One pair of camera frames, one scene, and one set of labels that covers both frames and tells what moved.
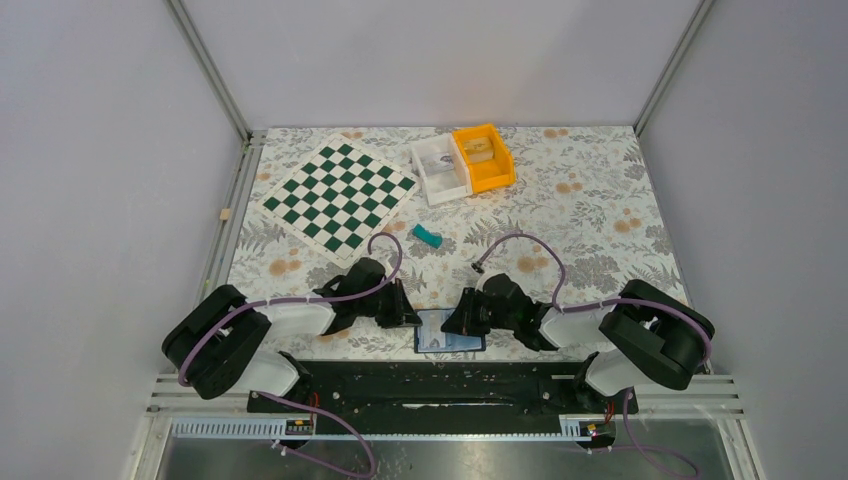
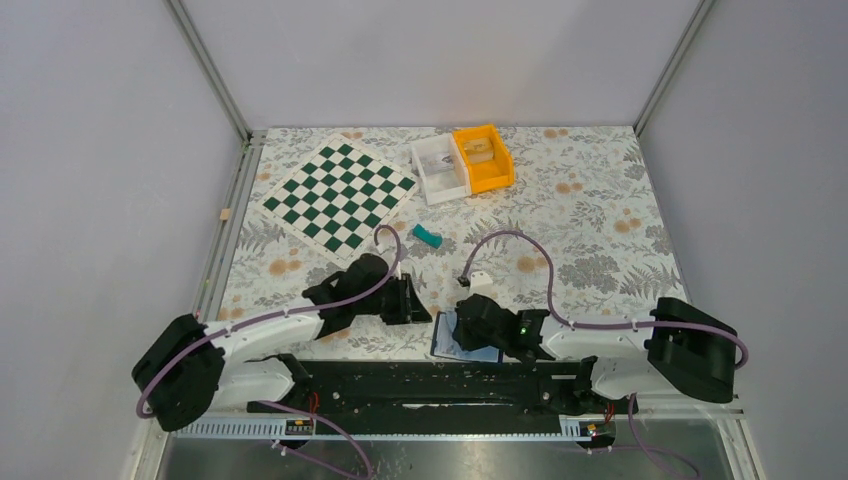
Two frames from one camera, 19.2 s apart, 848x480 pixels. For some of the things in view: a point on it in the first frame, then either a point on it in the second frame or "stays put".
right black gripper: x=463 y=318 -> x=463 y=337
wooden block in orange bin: x=479 y=149 stays put
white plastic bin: x=442 y=169 stays put
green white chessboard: x=339 y=200 stays put
